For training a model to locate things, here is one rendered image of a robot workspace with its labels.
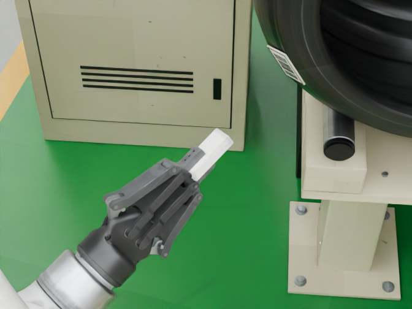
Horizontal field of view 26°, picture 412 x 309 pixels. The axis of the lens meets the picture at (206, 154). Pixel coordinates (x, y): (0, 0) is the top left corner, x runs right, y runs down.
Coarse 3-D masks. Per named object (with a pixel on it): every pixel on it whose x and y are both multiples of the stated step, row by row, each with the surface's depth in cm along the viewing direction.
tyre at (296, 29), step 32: (256, 0) 110; (288, 0) 105; (320, 0) 104; (352, 0) 137; (384, 0) 138; (288, 32) 109; (320, 32) 108; (352, 32) 135; (384, 32) 138; (320, 64) 112; (352, 64) 131; (384, 64) 134; (320, 96) 118; (352, 96) 116; (384, 96) 119; (384, 128) 122
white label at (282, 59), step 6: (270, 48) 115; (276, 54) 115; (282, 54) 113; (282, 60) 115; (288, 60) 113; (282, 66) 118; (288, 66) 115; (288, 72) 118; (294, 72) 115; (294, 78) 118; (300, 78) 116
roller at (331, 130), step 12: (324, 108) 130; (324, 120) 128; (336, 120) 126; (348, 120) 127; (324, 132) 127; (336, 132) 125; (348, 132) 125; (324, 144) 125; (336, 144) 124; (348, 144) 124; (336, 156) 126; (348, 156) 126
